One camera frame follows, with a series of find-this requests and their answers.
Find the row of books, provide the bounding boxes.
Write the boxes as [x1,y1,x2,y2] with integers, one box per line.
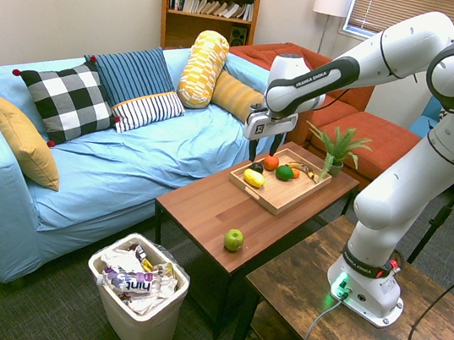
[167,0,256,23]

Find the gray base cable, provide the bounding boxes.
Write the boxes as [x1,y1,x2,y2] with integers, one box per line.
[302,292,347,340]

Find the yellow lemon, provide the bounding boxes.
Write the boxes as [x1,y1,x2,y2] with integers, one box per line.
[242,167,268,190]

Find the light blue sofa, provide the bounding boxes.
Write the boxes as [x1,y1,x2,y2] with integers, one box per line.
[0,18,296,322]

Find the white navy striped pillow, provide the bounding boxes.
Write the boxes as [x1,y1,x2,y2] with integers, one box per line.
[107,82,189,144]

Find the wooden window blinds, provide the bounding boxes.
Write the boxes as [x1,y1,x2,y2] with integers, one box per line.
[341,0,454,60]

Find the black white checkered pillow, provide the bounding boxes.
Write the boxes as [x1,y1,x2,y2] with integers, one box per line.
[2,44,130,157]

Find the plain mustard pillow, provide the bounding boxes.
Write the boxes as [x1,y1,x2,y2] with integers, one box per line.
[0,94,73,193]

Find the mustard striped pillow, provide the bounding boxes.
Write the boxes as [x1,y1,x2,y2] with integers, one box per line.
[207,69,269,127]

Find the reddish wooden coffee table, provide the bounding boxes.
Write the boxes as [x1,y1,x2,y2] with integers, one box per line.
[136,122,365,340]

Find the green apple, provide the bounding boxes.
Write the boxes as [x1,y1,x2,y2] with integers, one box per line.
[222,228,246,255]

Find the blue striped pillow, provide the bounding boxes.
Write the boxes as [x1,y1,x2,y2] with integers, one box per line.
[76,36,183,118]

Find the wooden bookshelf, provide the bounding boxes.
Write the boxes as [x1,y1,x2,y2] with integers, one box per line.
[147,0,265,64]

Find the overripe brown banana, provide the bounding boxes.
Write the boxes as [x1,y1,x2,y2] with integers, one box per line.
[284,159,320,184]

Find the small black speaker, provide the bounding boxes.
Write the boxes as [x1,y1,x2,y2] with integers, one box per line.
[227,25,249,49]

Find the potted green fern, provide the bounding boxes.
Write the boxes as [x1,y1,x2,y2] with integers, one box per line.
[298,120,376,192]

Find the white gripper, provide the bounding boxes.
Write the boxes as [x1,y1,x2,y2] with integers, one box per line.
[238,105,299,168]

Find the green lime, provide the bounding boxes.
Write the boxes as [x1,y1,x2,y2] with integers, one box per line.
[273,164,295,184]

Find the black camera tripod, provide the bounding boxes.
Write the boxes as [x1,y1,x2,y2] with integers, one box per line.
[406,150,454,271]

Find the yellow patterned bolster pillow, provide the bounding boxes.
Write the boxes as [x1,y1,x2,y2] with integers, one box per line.
[173,26,232,113]

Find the wooden tray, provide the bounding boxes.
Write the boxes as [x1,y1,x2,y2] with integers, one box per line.
[224,140,336,224]

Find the cream trash bin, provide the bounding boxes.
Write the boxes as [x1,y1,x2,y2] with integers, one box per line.
[76,225,198,340]

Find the hint drink wrapper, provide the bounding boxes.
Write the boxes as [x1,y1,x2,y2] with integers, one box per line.
[98,265,166,303]

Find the white floor lamp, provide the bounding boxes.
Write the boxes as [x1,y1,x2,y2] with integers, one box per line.
[305,0,354,59]

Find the large orange fruit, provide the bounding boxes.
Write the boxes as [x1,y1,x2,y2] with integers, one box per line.
[262,154,281,173]

